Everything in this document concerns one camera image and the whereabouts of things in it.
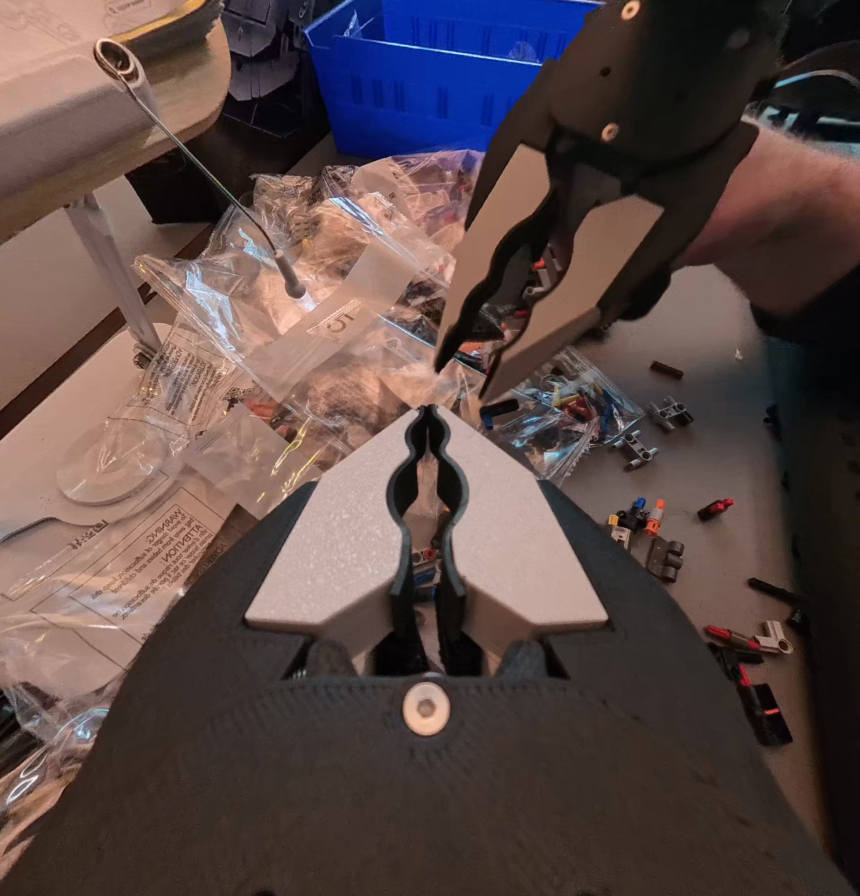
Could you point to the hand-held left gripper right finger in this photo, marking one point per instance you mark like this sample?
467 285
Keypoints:
535 560

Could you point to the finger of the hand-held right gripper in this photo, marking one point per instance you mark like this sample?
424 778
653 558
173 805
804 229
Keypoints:
598 266
500 203

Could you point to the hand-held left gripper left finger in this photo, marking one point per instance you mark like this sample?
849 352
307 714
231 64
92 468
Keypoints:
318 560

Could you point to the black connector with blue pin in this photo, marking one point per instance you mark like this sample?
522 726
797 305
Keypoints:
633 516

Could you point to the light grey beam with pins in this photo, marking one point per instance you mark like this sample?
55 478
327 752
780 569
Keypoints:
633 449

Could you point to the small clear bag of pins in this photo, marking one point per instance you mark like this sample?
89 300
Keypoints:
577 413

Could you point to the pile of clear parts bags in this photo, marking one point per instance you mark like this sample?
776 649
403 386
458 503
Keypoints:
262 364

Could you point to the person's right forearm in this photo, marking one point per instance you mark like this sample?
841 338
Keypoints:
836 308

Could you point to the orange lego pin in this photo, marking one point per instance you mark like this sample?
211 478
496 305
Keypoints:
655 516

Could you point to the dark lego set box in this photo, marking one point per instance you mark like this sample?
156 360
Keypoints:
262 49

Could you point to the white lego instruction booklet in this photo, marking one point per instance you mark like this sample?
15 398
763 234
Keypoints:
45 91

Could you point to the person's right hand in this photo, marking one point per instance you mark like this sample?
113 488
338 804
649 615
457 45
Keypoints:
787 224

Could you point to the dark grey connector block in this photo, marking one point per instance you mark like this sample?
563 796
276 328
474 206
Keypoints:
664 560

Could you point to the blue plastic bin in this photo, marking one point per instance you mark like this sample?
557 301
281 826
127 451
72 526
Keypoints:
472 21
416 91

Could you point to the black piece with red studs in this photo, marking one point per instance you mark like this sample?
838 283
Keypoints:
717 509

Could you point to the red and grey pin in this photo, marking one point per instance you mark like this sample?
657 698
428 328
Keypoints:
731 635

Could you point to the black axle rod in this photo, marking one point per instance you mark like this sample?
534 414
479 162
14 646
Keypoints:
769 588

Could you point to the light grey angle connector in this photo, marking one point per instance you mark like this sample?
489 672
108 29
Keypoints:
774 637

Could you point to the yellow-edged booklet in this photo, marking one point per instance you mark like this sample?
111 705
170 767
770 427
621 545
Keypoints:
171 28

